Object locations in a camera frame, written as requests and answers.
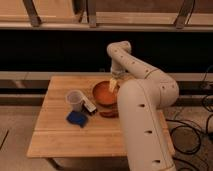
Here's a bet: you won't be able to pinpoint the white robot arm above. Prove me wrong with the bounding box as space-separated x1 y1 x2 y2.
107 41 179 171

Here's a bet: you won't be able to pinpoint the orange ceramic bowl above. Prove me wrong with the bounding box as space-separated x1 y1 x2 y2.
92 81 119 106

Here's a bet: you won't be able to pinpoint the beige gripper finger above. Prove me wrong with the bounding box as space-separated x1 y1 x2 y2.
109 78 118 93

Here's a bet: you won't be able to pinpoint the wooden table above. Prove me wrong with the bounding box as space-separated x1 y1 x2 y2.
26 75 176 159

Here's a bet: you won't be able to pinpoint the middle brown shelf bracket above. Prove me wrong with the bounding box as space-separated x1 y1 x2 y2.
86 0 97 28

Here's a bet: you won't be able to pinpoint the black floor cables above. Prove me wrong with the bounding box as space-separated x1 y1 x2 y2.
165 64 213 171

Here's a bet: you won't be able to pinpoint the left brown shelf bracket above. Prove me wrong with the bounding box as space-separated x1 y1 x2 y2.
22 0 41 27

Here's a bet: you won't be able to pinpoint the right brown shelf bracket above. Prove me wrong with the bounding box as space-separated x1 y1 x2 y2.
174 0 195 29

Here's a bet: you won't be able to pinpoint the brown shelf bracket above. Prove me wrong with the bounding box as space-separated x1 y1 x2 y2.
22 0 41 27
86 0 97 28
174 0 195 29

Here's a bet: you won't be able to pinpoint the blue cloth sponge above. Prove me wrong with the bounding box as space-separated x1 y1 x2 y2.
67 111 88 128

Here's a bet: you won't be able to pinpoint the clear plastic cup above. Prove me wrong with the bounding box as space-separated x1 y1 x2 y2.
66 90 84 112

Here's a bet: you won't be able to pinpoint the black white small box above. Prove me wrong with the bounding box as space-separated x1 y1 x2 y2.
83 96 97 114

